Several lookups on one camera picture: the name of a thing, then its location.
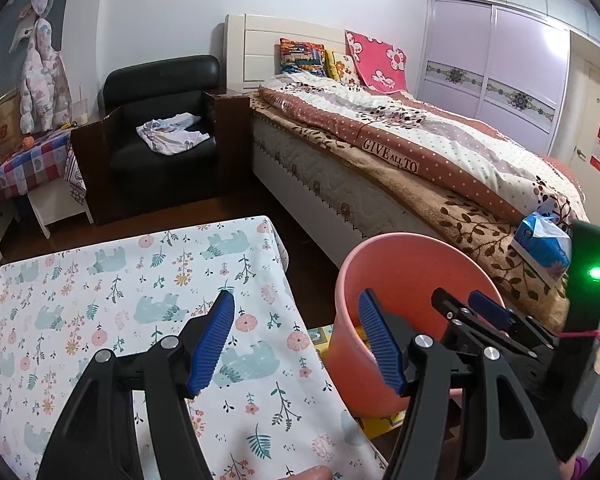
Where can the blue tissue pack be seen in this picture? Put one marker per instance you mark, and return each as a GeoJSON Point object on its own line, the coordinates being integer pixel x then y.
{"type": "Point", "coordinates": [540, 250]}

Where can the white printed cloth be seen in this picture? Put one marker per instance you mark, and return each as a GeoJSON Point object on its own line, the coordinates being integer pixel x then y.
{"type": "Point", "coordinates": [172, 135]}

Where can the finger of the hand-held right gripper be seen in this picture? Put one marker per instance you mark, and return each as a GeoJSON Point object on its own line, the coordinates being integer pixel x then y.
{"type": "Point", "coordinates": [487, 306]}
{"type": "Point", "coordinates": [450, 305]}

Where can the checkered tablecloth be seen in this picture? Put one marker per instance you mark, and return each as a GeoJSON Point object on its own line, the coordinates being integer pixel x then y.
{"type": "Point", "coordinates": [25, 165]}

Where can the white bed headboard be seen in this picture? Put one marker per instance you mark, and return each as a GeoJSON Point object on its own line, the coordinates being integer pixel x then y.
{"type": "Point", "coordinates": [260, 50]}

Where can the brown paper bag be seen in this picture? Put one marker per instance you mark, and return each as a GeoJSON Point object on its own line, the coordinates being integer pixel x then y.
{"type": "Point", "coordinates": [5, 125]}

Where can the dark wooden cabinet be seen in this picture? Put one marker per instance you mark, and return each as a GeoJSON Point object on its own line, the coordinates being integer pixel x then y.
{"type": "Point", "coordinates": [92, 170]}

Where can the lilac sliding wardrobe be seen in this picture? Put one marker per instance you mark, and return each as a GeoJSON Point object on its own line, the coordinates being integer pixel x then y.
{"type": "Point", "coordinates": [520, 45]}

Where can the yellow flower pillow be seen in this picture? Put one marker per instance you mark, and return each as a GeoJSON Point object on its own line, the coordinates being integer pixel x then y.
{"type": "Point", "coordinates": [342, 67]}

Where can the person's left hand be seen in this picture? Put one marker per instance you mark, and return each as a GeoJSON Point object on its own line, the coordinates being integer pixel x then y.
{"type": "Point", "coordinates": [305, 474]}

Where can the black leather armchair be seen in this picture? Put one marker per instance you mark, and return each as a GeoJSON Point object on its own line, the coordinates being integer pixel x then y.
{"type": "Point", "coordinates": [155, 75]}

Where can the dark wooden nightstand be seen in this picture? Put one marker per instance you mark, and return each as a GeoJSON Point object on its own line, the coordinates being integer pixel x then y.
{"type": "Point", "coordinates": [230, 130]}

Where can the dotted floral quilt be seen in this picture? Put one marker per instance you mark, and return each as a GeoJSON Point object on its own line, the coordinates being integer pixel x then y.
{"type": "Point", "coordinates": [430, 135]}

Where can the white hanging cloth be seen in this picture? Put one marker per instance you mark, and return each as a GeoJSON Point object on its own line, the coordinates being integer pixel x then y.
{"type": "Point", "coordinates": [22, 35]}

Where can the yellow printed box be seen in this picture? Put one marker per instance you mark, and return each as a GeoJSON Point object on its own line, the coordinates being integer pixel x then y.
{"type": "Point", "coordinates": [380, 422]}

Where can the colourful patterned pillow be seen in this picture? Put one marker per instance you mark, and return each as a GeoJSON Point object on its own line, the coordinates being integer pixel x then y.
{"type": "Point", "coordinates": [302, 57]}

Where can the floral tablecloth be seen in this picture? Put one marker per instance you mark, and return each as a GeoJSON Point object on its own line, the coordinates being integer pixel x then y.
{"type": "Point", "coordinates": [105, 300]}

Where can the person's right forearm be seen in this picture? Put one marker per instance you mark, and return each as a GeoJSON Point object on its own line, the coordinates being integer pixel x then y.
{"type": "Point", "coordinates": [576, 471]}

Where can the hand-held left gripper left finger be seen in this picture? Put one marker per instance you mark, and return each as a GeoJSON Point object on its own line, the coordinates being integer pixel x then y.
{"type": "Point", "coordinates": [212, 345]}

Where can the pink flower pillow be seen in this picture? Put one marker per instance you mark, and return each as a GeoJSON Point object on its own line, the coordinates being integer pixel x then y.
{"type": "Point", "coordinates": [380, 62]}

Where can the bed with patterned blankets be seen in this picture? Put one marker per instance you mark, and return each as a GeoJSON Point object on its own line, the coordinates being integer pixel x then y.
{"type": "Point", "coordinates": [430, 195]}

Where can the orange fruit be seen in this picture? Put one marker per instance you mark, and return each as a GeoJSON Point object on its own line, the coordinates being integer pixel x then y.
{"type": "Point", "coordinates": [27, 141]}

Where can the white quilted mattress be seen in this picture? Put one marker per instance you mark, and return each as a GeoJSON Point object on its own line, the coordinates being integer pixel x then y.
{"type": "Point", "coordinates": [300, 170]}

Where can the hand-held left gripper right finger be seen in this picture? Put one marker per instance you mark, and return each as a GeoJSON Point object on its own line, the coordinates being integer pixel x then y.
{"type": "Point", "coordinates": [380, 345]}

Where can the pink plastic bucket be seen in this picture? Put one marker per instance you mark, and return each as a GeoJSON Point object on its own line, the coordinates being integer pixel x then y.
{"type": "Point", "coordinates": [350, 360]}

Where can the plastic cup with straw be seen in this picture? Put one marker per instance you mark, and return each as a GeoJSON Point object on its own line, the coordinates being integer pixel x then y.
{"type": "Point", "coordinates": [80, 115]}

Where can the white door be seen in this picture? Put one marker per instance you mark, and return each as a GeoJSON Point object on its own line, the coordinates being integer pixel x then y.
{"type": "Point", "coordinates": [590, 90]}

